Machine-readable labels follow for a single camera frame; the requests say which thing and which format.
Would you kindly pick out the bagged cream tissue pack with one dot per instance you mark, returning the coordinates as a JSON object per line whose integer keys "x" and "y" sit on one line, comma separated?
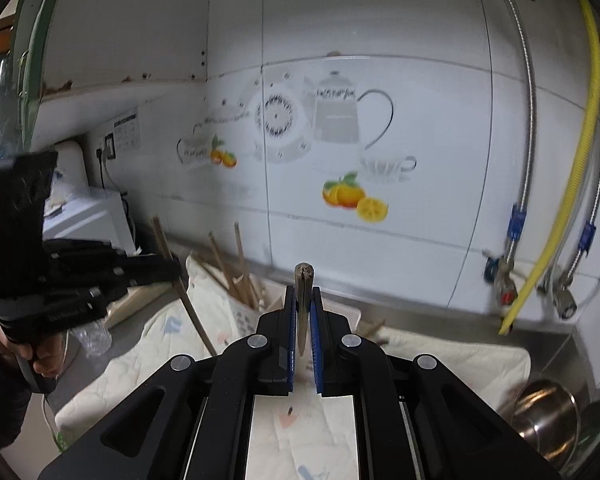
{"x": 132, "y": 302}

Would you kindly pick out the wooden chopstick pair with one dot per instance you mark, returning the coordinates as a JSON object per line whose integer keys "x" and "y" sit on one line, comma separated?
{"x": 241, "y": 256}
{"x": 222, "y": 266}

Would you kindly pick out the chrome angle valve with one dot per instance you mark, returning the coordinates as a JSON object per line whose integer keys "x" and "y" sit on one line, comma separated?
{"x": 556, "y": 290}

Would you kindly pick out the white kitchen appliance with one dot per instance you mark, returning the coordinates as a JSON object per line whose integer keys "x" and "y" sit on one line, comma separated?
{"x": 78, "y": 211}

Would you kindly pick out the clear glass mug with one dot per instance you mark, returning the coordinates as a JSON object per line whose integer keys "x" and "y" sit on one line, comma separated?
{"x": 94, "y": 337}

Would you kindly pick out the white quilted patterned mat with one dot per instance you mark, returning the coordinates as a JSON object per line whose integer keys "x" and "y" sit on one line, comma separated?
{"x": 302, "y": 436}

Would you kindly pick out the stainless steel pot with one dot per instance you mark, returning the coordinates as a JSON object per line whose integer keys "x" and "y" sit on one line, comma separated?
{"x": 547, "y": 417}

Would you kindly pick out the wooden chopstick curved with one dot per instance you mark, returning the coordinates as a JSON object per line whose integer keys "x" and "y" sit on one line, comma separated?
{"x": 207, "y": 270}
{"x": 369, "y": 330}

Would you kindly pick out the white instruction wall sticker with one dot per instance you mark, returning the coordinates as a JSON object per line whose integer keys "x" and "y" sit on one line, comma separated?
{"x": 126, "y": 130}

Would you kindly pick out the green glass jar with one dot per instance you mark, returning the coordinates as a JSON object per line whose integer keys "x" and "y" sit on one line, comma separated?
{"x": 588, "y": 442}

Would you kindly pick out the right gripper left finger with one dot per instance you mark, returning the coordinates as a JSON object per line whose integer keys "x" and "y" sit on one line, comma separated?
{"x": 190, "y": 419}

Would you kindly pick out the blue red water valve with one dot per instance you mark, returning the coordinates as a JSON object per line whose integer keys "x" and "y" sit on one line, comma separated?
{"x": 497, "y": 273}

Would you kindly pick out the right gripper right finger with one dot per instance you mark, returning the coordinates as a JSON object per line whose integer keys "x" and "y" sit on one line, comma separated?
{"x": 414, "y": 419}

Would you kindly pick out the cream plastic utensil holder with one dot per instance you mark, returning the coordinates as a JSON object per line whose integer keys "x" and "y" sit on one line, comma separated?
{"x": 245, "y": 319}

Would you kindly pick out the person left hand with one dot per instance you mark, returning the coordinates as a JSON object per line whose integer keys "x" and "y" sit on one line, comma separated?
{"x": 50, "y": 354}

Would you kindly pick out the black wall power socket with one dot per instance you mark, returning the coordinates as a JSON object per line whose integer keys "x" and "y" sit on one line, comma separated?
{"x": 107, "y": 148}

